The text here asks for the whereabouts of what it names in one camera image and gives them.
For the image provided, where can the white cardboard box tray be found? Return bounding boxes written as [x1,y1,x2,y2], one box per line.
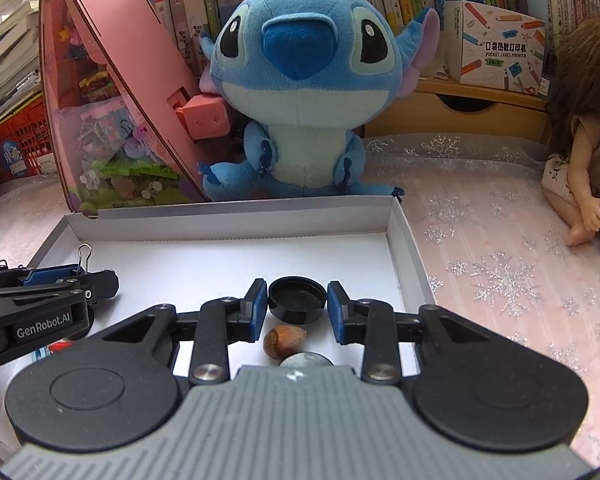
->
[0,195,438,461]

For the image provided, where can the blue alien plush toy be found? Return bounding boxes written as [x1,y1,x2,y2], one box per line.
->
[197,0,441,202]

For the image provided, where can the brown hazelnut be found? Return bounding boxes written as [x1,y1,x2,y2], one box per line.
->
[263,324,309,361]

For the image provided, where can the white illustrated printer box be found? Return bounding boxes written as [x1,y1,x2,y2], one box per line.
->
[442,0,549,97]

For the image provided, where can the brown-haired doll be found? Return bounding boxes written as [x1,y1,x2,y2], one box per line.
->
[541,15,600,249]

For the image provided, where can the black flat-topped round cap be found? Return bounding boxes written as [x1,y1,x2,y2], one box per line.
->
[279,352,334,367]

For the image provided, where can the wooden desktop drawer shelf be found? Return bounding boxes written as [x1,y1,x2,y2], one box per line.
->
[362,77,552,144]

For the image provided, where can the pink triangular toy house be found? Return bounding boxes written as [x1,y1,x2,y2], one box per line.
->
[38,0,231,219]

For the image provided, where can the stack of papers and books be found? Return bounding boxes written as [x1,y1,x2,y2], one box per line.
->
[0,0,47,111]

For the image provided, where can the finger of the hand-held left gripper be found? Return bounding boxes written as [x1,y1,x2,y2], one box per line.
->
[0,270,120,306]
[0,265,81,286]

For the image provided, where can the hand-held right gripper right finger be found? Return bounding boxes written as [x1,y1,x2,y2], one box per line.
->
[327,281,493,385]

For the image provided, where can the large black cap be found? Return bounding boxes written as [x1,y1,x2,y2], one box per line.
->
[268,276,328,325]

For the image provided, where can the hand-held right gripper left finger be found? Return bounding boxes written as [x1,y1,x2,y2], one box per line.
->
[102,278,270,386]

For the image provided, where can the red plastic basket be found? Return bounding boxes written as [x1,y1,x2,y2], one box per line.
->
[0,99,61,187]

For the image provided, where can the pink snowflake tablecloth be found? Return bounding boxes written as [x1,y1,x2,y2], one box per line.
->
[0,132,600,466]

